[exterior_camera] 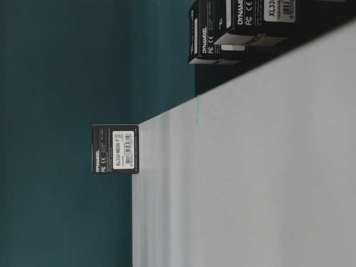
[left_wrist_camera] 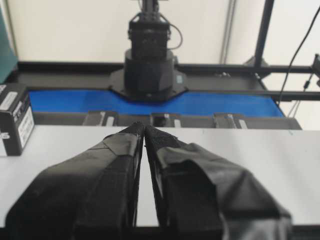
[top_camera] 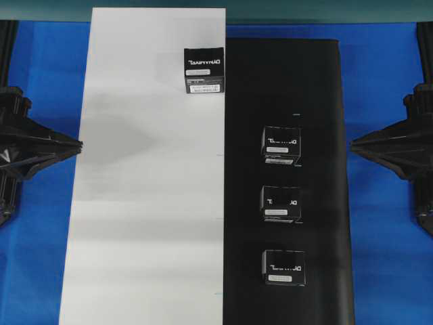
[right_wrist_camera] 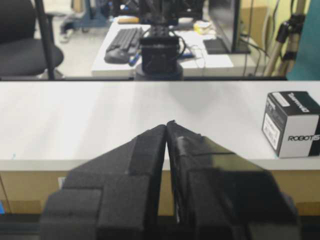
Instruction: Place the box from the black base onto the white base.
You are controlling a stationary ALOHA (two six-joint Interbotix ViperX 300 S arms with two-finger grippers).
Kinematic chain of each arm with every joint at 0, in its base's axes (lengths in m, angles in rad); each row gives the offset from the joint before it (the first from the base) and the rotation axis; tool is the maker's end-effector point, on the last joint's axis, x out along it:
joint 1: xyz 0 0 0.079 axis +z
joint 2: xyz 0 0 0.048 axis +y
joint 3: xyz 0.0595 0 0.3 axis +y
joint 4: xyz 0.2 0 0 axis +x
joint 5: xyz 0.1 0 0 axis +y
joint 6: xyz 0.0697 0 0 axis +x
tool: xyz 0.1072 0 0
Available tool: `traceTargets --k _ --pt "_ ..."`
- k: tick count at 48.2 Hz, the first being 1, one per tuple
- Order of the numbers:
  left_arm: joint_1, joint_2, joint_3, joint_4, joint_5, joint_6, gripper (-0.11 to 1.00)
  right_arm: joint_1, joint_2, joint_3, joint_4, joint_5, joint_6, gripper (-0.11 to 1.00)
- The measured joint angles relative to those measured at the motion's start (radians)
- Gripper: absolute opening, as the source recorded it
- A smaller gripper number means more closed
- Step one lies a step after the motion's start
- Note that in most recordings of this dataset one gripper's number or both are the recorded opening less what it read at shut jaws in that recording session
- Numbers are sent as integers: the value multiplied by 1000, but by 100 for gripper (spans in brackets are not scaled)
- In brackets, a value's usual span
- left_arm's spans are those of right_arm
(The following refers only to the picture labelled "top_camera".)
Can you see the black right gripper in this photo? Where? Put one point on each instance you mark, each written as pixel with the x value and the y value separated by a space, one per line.
pixel 406 146

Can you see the white base sheet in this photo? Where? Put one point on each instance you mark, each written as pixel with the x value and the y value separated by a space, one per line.
pixel 145 237

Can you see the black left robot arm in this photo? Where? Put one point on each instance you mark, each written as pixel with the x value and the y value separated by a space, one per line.
pixel 9 185

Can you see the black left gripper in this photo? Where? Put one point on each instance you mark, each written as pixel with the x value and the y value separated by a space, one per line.
pixel 26 146

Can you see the black dynamixel box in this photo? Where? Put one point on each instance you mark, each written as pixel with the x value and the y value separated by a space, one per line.
pixel 281 145
pixel 282 267
pixel 281 204

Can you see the black base sheet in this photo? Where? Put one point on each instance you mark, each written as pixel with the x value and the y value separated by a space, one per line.
pixel 286 83

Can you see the blue table cloth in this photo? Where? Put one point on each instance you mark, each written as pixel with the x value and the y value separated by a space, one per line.
pixel 391 254

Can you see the black box on white base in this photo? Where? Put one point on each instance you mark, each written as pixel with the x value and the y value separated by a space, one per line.
pixel 204 70

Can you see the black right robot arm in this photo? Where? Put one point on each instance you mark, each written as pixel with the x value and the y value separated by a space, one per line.
pixel 422 186

